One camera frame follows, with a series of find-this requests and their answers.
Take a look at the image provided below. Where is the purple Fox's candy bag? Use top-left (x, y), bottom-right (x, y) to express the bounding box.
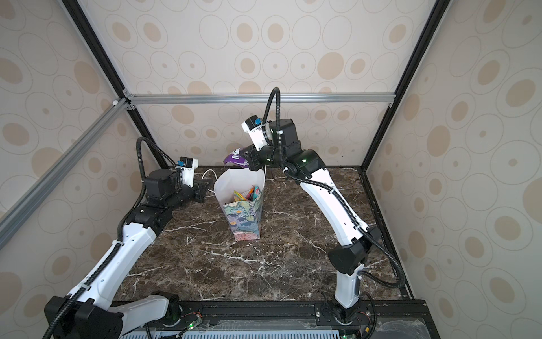
top-left (223, 148), bottom-right (250, 168)

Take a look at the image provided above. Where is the white floral paper bag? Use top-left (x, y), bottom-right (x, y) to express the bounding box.
top-left (202, 169), bottom-right (266, 242)

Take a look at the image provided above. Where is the orange Fox's candy bag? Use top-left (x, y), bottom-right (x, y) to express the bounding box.
top-left (246, 186), bottom-right (261, 202)

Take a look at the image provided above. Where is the red yellow Fox's candy bag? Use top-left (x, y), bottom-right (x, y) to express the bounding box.
top-left (234, 191), bottom-right (247, 201)

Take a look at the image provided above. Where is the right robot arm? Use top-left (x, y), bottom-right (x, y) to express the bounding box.
top-left (239, 116), bottom-right (373, 322)

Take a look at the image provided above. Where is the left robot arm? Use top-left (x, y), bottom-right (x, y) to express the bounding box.
top-left (44, 168), bottom-right (211, 338)

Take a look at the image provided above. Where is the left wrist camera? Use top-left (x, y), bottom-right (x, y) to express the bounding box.
top-left (176, 156), bottom-right (198, 188)

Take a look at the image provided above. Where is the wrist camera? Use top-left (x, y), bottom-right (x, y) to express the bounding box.
top-left (241, 115), bottom-right (270, 151)
top-left (176, 156), bottom-right (198, 188)

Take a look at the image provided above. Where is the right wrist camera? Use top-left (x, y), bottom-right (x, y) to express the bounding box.
top-left (241, 115), bottom-right (270, 151)

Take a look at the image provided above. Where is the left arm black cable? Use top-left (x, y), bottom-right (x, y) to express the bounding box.
top-left (41, 136), bottom-right (179, 339)

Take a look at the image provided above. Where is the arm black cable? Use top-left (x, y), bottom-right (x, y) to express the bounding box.
top-left (262, 86), bottom-right (407, 289)
top-left (41, 136), bottom-right (179, 339)

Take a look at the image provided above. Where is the horizontal back aluminium rail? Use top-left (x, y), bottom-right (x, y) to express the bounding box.
top-left (127, 93), bottom-right (395, 105)

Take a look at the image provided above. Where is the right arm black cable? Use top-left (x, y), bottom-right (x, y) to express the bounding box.
top-left (262, 86), bottom-right (407, 289)

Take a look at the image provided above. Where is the left side aluminium rail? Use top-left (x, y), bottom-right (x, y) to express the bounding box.
top-left (1, 98), bottom-right (128, 247)

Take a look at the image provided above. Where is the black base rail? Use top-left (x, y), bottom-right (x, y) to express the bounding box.
top-left (75, 299), bottom-right (441, 339)

